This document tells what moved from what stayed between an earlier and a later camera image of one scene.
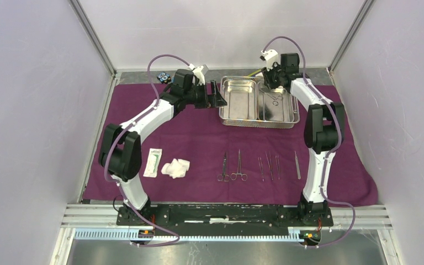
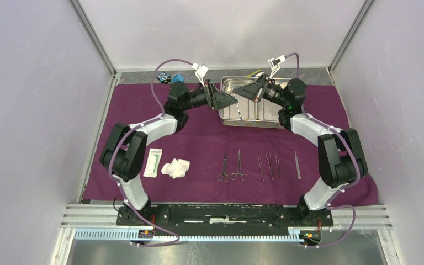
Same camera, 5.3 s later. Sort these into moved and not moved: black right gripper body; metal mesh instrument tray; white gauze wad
Moved: black right gripper body
Not moved: white gauze wad; metal mesh instrument tray
